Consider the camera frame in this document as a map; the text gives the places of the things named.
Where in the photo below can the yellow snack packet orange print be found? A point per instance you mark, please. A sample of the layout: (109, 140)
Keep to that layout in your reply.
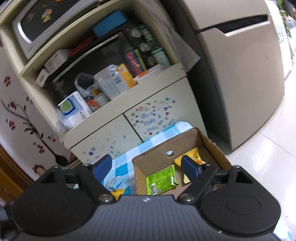
(192, 153)

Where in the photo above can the wooden door frame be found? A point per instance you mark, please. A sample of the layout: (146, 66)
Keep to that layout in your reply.
(9, 176)

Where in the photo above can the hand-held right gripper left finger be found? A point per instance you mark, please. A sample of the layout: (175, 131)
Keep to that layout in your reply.
(103, 165)

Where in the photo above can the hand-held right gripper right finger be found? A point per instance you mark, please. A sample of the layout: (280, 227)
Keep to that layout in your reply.
(188, 168)

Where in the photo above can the small orange packet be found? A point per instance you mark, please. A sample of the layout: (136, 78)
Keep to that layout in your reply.
(93, 104)

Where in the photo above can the colourful striped box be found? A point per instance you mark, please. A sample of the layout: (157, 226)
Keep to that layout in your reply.
(135, 62)

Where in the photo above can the orange yellow box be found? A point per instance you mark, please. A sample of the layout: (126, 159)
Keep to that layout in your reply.
(126, 75)

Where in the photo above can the cardboard box white printed side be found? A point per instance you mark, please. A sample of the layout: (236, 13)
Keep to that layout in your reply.
(157, 164)

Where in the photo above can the small round metal disc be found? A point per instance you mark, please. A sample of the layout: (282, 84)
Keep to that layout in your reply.
(170, 153)

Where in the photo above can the blue white checked tablecloth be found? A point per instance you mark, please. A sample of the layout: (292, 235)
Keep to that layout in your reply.
(124, 160)

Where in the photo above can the white microwave oven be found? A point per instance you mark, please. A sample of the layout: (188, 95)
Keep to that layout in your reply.
(46, 23)

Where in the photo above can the plain yellow snack packet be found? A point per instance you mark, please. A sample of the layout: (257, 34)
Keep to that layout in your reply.
(118, 193)

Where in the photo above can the beige refrigerator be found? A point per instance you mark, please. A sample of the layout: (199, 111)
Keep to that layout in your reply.
(242, 81)

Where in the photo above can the red house socket sticker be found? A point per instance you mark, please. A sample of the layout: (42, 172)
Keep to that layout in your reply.
(38, 169)

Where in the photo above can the white small box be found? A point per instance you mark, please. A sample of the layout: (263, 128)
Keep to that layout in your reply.
(42, 77)
(56, 60)

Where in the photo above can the green snack packet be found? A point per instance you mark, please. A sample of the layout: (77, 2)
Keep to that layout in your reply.
(160, 180)

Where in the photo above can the cream cabinet with stickers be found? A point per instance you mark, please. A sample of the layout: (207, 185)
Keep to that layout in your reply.
(99, 136)

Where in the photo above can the white green medicine box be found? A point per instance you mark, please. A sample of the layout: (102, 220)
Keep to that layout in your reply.
(111, 83)

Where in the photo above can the flat white orange box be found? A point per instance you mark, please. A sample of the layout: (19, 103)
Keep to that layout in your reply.
(148, 74)

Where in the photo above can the black toaster oven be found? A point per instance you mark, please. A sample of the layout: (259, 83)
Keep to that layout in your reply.
(92, 60)

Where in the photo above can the blue white box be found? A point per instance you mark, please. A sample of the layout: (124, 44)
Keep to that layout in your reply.
(74, 109)

